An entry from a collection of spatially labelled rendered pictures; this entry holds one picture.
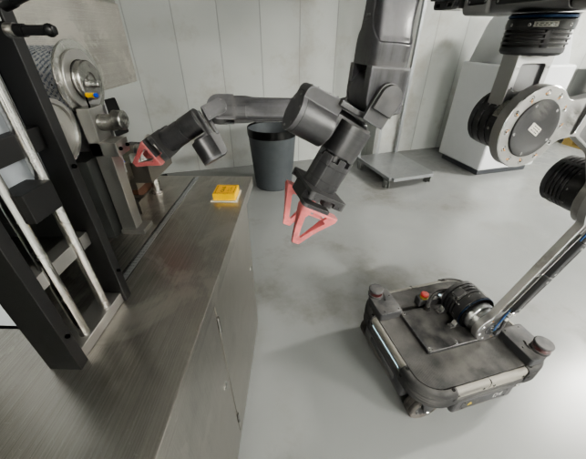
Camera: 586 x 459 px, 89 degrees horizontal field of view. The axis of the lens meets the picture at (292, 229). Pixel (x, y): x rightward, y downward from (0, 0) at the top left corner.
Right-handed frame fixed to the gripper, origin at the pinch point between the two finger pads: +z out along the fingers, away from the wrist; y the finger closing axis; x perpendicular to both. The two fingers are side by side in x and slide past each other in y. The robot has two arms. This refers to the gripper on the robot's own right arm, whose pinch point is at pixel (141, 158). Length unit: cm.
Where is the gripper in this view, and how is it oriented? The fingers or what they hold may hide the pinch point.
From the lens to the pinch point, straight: 88.4
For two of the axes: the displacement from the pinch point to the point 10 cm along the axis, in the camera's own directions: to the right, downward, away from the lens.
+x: -5.1, -7.2, -4.7
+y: 0.1, -5.5, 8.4
